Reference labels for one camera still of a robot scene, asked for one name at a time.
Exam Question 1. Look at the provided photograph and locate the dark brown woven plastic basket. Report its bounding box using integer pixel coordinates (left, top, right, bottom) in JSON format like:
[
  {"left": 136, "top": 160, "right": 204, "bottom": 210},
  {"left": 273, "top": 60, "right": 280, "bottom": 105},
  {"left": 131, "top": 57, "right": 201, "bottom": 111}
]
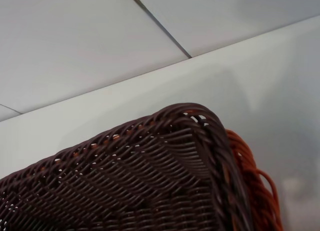
[{"left": 0, "top": 102, "right": 254, "bottom": 231}]

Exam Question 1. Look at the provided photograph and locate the orange woven plastic basket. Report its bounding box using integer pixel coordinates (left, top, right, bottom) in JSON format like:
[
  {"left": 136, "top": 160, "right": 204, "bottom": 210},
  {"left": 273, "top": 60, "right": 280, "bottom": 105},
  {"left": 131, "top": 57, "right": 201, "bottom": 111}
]
[{"left": 224, "top": 129, "right": 284, "bottom": 231}]

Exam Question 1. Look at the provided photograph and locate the blue wall seam strip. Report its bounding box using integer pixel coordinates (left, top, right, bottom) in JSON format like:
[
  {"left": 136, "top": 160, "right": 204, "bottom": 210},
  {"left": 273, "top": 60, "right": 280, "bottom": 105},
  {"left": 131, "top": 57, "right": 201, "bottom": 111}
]
[{"left": 126, "top": 0, "right": 193, "bottom": 59}]

